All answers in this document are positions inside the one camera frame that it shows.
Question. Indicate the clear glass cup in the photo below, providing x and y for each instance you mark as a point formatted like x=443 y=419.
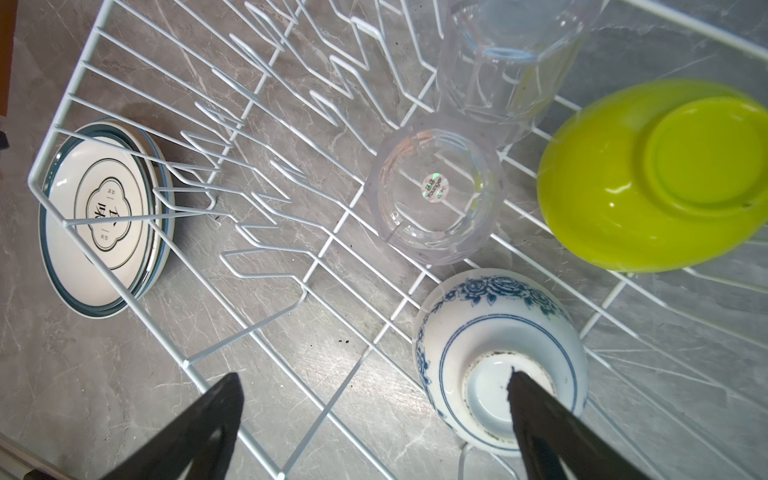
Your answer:
x=502 y=62
x=436 y=189

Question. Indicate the clear glass cup far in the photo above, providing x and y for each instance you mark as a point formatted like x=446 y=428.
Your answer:
x=502 y=62

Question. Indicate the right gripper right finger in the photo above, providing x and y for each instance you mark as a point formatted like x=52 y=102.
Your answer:
x=553 y=442

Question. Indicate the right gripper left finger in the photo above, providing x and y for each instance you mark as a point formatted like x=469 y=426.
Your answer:
x=198 y=444

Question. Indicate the lime green bowl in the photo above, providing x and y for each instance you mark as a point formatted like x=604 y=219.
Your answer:
x=657 y=177

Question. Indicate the white wire dish rack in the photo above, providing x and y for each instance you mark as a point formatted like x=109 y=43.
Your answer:
x=269 y=115

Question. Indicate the clear glass cup middle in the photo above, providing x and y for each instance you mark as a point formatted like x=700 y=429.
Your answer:
x=436 y=189

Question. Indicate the blue white porcelain bowl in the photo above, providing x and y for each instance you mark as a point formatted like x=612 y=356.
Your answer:
x=476 y=329

